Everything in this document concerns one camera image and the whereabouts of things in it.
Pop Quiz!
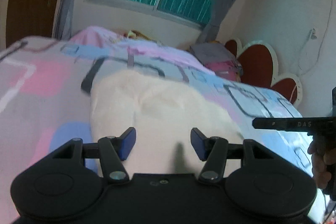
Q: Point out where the cream puffer jacket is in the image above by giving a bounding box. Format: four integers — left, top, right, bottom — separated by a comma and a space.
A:
91, 70, 243, 175

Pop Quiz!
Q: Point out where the stack of folded clothes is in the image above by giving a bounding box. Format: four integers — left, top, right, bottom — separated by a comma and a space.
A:
189, 41, 243, 82

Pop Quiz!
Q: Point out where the person right hand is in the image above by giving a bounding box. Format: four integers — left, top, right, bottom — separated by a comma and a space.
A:
307, 140, 331, 189

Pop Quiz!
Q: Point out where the patterned bed sheet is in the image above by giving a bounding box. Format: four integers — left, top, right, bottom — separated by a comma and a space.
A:
1, 36, 311, 223

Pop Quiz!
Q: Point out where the red white headboard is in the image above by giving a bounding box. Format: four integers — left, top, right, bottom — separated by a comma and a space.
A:
224, 38, 303, 108

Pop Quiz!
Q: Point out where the pink blanket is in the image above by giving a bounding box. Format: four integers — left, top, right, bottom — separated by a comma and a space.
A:
70, 26, 215, 75

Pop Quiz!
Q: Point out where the yellow patterned cloth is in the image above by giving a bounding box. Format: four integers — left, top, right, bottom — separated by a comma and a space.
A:
123, 30, 155, 42

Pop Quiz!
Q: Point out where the white wall cable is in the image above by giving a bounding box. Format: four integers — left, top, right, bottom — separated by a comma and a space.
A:
288, 0, 336, 104

